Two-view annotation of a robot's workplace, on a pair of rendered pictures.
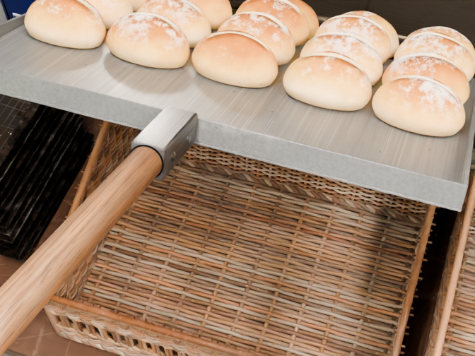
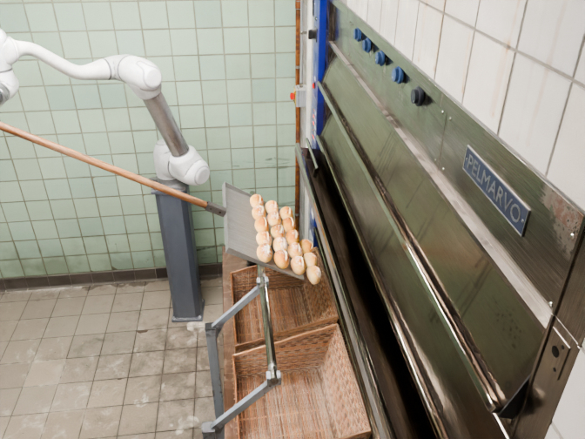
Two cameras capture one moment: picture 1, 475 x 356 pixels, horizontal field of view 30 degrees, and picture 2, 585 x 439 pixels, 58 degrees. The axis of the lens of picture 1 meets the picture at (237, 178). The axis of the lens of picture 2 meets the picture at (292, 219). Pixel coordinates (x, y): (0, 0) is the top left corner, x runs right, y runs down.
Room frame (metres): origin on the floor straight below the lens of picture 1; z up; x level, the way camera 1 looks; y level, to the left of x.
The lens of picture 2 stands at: (-0.18, -1.81, 2.45)
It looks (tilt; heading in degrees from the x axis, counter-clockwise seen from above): 32 degrees down; 61
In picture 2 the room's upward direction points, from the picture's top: straight up
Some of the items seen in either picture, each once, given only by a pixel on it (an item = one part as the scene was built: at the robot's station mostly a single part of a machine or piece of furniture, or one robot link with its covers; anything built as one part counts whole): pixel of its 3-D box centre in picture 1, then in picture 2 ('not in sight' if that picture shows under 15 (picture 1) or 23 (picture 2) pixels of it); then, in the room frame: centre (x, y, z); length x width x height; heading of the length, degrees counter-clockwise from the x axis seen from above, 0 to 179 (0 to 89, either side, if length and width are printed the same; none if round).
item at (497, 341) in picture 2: not in sight; (382, 146); (0.77, -0.65, 1.80); 1.79 x 0.11 x 0.19; 68
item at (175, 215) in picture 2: not in sight; (180, 252); (0.54, 0.95, 0.50); 0.21 x 0.21 x 1.00; 64
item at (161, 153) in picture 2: not in sight; (169, 157); (0.54, 0.94, 1.17); 0.18 x 0.16 x 0.22; 109
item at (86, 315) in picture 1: (253, 219); (279, 303); (0.74, -0.02, 0.72); 0.56 x 0.49 x 0.28; 69
